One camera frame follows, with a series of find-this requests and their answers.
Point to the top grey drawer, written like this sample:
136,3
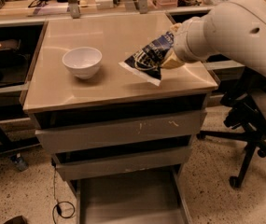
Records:
120,132

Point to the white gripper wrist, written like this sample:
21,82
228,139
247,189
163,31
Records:
183,46

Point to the white ceramic bowl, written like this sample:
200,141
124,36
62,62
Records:
83,62

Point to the open bottom grey drawer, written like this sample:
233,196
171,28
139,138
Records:
144,197

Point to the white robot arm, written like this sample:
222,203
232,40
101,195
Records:
235,29

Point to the middle grey drawer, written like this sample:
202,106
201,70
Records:
124,163

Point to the plastic water bottle on floor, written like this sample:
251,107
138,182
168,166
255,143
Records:
19,162

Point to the black table leg frame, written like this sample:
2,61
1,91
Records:
6,145

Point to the blue kettle chip bag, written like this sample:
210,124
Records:
146,62

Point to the black office chair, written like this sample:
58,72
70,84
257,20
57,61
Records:
247,100

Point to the grey drawer cabinet with counter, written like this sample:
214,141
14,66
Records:
56,98

